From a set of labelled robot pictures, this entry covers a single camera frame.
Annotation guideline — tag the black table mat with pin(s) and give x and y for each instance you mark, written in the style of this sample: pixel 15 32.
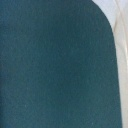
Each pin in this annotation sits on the black table mat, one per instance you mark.
pixel 58 66

